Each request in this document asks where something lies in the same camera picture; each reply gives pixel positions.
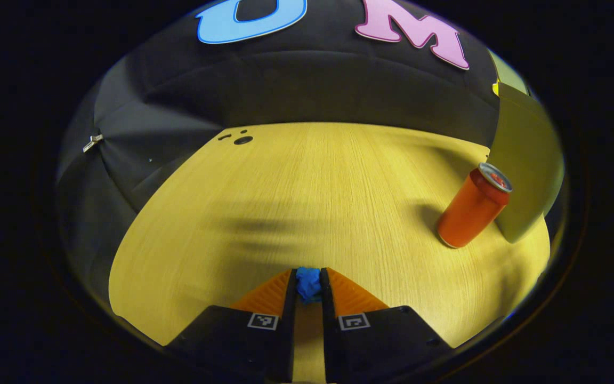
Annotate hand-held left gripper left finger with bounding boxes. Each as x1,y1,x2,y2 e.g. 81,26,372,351
165,268,298,384

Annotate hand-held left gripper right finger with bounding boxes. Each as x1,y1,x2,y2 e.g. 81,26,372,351
319,267,453,384

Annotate blue paper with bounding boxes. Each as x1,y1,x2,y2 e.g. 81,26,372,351
295,266,322,305

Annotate orange-red pop can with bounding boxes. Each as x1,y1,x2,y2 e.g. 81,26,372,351
437,163,513,249

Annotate pale green desktop garbage bin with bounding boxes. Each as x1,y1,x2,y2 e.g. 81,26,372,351
486,49,565,244

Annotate black backdrop cloth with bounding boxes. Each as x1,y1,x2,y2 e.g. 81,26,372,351
56,0,531,299

